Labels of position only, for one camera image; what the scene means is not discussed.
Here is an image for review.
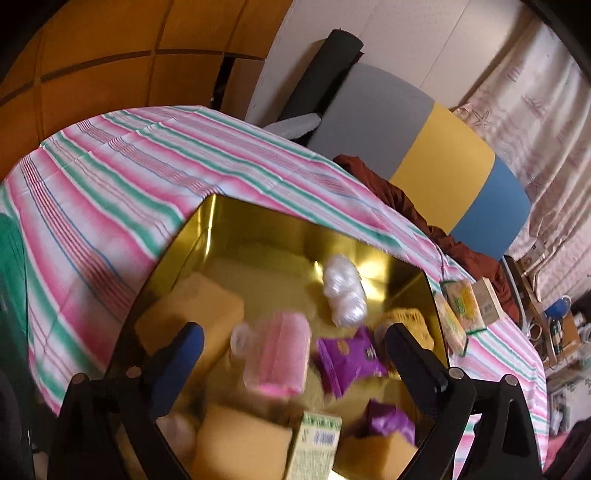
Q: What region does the black rolled mat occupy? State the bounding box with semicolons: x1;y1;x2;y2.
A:
284;28;365;121

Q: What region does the striped tablecloth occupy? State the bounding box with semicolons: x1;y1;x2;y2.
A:
0;105;548;480

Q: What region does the white foam sheet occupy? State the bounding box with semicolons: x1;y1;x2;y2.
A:
263;112;322;139

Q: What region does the yellow sponge block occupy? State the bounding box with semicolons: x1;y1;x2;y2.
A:
190;401;294;480

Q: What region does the dark red cloth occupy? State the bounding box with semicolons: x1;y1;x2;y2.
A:
333;154;520;319

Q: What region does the pale patterned curtain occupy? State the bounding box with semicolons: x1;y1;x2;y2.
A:
450;18;591;305

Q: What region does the grey yellow blue cushion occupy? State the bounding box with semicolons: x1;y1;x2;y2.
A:
307;62;531;261

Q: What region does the purple snack packet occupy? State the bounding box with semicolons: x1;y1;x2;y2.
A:
316;325;389;398
367;399;416;446

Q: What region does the yellow mesh sponge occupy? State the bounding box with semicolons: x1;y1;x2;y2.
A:
374;308;435;365

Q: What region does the large tan sponge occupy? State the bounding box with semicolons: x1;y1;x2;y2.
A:
135;272;245;356

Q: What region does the small cardboard box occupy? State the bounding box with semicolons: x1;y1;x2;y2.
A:
472;277;504;324

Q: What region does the gold metal tin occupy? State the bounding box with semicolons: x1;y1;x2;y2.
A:
99;194;451;480

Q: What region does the yellow green snack packet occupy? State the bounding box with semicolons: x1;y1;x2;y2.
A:
441;279;481;330
434;295;469;356

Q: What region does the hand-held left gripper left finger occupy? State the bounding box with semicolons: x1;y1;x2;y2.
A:
48;322;206;480

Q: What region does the wooden panel cabinet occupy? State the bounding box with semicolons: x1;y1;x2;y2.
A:
0;0;296;162

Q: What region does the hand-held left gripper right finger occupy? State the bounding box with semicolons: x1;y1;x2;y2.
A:
385;323;543;480

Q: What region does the blue cup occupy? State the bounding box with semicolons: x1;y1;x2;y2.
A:
545;295;573;319

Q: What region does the green drink carton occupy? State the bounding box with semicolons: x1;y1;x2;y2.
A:
284;412;342;480

